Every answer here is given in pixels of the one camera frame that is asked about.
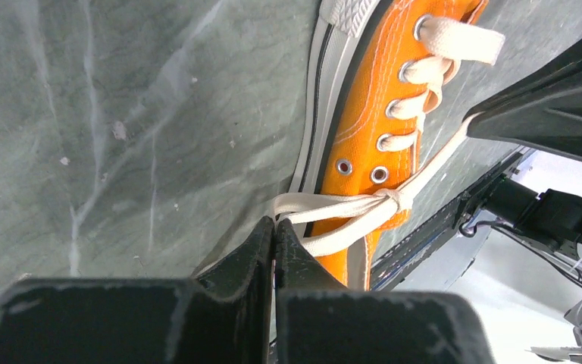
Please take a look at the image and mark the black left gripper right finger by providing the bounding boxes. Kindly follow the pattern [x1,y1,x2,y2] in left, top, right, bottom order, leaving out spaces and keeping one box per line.
[275,220,494,363]

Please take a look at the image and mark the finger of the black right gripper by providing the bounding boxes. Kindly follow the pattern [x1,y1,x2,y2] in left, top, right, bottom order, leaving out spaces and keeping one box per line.
[468,38,582,162]

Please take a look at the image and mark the white shoelace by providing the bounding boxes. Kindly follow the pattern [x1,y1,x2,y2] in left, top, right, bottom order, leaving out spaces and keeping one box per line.
[273,14,505,256]

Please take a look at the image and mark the orange canvas sneaker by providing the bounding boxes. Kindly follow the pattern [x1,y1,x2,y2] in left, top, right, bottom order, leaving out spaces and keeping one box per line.
[281,1,490,290]

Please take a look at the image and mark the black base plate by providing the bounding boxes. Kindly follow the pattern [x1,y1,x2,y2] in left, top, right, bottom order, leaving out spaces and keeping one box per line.
[370,147,534,290]

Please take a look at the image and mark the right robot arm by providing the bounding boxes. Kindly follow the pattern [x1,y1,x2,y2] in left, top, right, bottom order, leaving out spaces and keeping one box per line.
[467,38,582,259]

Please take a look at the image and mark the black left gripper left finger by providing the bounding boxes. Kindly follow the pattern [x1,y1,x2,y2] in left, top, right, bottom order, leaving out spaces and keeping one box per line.
[0,217,274,363]

